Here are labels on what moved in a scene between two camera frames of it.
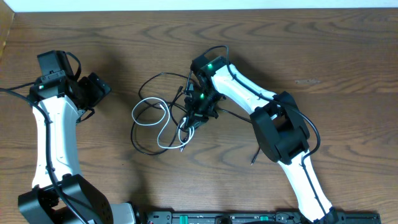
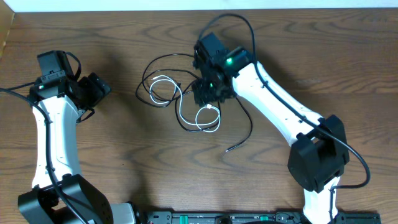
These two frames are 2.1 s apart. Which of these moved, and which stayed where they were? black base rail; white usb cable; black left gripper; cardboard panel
Moved: white usb cable
Stayed: black base rail; cardboard panel; black left gripper
